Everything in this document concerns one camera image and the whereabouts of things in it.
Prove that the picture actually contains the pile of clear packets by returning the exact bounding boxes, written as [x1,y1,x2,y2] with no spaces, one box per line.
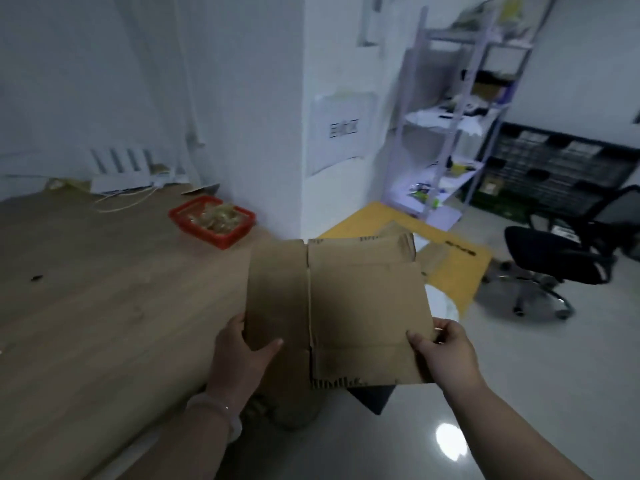
[186,202,247,234]

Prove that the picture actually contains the person's right hand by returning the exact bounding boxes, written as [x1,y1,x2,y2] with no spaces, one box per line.
[406,318,485,393]

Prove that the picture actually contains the black office chair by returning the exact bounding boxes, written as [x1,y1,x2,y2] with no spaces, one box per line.
[474,184,640,321]

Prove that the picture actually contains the person's right forearm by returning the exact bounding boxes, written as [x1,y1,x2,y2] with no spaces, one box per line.
[442,379,593,480]

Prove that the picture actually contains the white paper wall sign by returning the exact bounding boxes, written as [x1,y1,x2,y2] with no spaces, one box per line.
[306,91,381,176]

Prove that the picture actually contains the red plastic basket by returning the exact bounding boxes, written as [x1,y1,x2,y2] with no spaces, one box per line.
[168,196,257,250]

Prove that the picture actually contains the black plastic pallet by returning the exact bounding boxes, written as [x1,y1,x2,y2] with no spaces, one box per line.
[465,122,640,230]

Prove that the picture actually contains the brown cardboard sheet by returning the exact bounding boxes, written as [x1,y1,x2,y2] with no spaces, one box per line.
[375,221,458,278]

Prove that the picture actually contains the white bead bracelet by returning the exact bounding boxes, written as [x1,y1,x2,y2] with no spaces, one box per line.
[186,392,244,443]

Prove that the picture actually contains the brown cardboard box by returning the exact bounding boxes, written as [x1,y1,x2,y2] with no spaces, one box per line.
[243,233,437,391]

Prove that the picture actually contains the white wifi router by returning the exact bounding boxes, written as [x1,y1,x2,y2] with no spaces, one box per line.
[89,147,166,196]

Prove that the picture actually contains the person's left hand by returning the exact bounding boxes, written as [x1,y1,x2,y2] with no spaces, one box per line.
[206,313,284,404]

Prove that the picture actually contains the white cable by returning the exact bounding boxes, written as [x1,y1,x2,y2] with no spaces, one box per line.
[92,182,173,213]

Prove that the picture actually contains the person's left forearm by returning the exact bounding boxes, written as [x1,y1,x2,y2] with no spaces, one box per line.
[75,395,236,480]

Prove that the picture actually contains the dark blue cloth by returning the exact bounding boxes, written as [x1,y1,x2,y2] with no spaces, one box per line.
[347,384,398,416]

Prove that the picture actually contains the large yellow cardboard box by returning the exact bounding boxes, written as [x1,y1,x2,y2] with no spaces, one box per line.
[320,202,493,318]

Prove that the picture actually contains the white metal shelf rack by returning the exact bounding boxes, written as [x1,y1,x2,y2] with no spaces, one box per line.
[381,0,558,230]

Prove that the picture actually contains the green crate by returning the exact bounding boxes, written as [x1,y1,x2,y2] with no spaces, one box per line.
[470,187,533,223]

